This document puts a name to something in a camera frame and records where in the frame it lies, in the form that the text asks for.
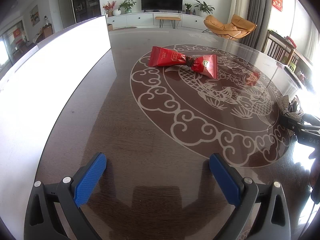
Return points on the green potted plant right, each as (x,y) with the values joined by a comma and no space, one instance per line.
(204,8)

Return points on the green potted plant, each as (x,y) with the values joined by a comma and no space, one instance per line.
(127,5)
(204,8)

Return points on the wooden dining chair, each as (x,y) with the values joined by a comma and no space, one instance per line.
(282,49)

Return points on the small wooden bench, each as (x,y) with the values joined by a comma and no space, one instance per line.
(173,20)

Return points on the small dark potted plant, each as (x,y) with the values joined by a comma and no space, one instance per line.
(188,7)

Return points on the white storage box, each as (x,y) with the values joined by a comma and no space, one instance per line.
(34,91)

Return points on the orange lounge chair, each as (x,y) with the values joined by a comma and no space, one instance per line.
(235,30)

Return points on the red snack packet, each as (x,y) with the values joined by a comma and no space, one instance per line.
(163,57)

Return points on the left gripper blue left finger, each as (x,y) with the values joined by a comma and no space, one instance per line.
(42,220)

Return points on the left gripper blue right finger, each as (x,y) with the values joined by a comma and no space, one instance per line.
(272,220)

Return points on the white tv cabinet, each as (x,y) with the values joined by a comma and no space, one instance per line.
(147,20)

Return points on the red flower vase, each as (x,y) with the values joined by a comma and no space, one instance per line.
(108,8)

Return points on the grey curtain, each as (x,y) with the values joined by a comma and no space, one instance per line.
(259,14)

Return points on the black flat television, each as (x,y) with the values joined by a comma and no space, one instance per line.
(172,5)

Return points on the green potted plant left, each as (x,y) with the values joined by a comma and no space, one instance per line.
(127,5)

